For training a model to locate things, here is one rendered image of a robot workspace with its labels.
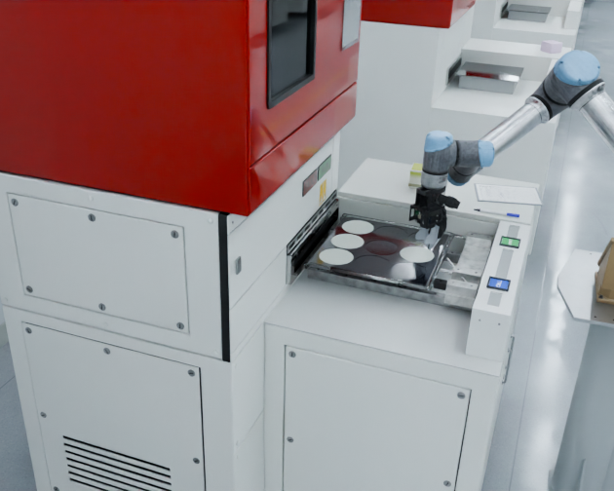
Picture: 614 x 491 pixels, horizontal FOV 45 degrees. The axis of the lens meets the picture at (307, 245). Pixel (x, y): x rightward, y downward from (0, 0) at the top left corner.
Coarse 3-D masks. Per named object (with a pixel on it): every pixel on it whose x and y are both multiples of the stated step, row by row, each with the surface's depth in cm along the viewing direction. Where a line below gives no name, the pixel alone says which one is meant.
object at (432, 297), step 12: (312, 276) 219; (324, 276) 217; (336, 276) 216; (348, 276) 215; (372, 288) 213; (384, 288) 212; (396, 288) 211; (408, 288) 210; (420, 300) 209; (432, 300) 208
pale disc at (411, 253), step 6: (408, 246) 222; (414, 246) 222; (402, 252) 219; (408, 252) 219; (414, 252) 219; (420, 252) 219; (426, 252) 219; (432, 252) 219; (408, 258) 216; (414, 258) 216; (420, 258) 216; (426, 258) 216; (432, 258) 216
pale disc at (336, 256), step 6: (324, 252) 217; (330, 252) 218; (336, 252) 218; (342, 252) 218; (348, 252) 218; (324, 258) 214; (330, 258) 214; (336, 258) 214; (342, 258) 214; (348, 258) 215; (336, 264) 211
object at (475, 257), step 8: (464, 248) 226; (472, 248) 227; (480, 248) 227; (488, 248) 227; (464, 256) 222; (472, 256) 222; (480, 256) 222; (464, 264) 218; (472, 264) 218; (480, 264) 218; (448, 296) 202; (456, 296) 201; (464, 296) 201; (456, 304) 202; (464, 304) 201; (472, 304) 200
